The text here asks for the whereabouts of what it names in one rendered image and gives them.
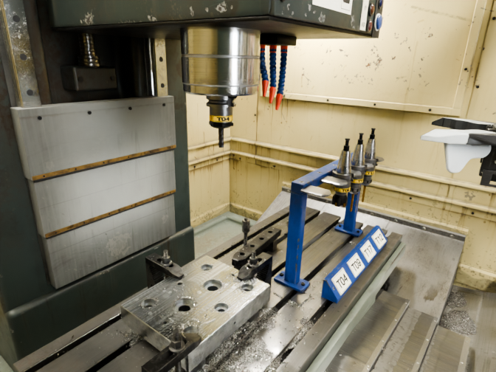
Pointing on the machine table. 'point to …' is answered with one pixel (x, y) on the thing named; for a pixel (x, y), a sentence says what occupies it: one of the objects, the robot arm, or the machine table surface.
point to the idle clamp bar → (262, 242)
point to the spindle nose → (220, 60)
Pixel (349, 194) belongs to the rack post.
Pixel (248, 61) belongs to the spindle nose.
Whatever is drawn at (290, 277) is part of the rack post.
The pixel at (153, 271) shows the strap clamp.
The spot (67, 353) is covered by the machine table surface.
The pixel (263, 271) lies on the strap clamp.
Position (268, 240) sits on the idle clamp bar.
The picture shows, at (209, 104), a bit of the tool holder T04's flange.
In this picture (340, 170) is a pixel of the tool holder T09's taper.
